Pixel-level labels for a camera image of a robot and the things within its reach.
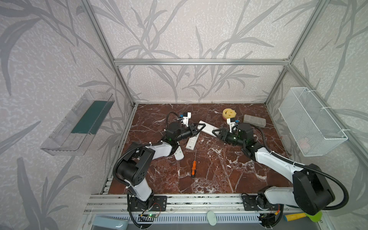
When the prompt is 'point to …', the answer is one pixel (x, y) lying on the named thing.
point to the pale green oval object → (212, 218)
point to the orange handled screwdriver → (194, 164)
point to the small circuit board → (152, 215)
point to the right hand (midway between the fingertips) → (214, 128)
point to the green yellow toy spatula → (316, 218)
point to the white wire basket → (313, 131)
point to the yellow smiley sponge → (228, 113)
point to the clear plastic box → (255, 120)
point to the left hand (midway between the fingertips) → (207, 124)
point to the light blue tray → (105, 223)
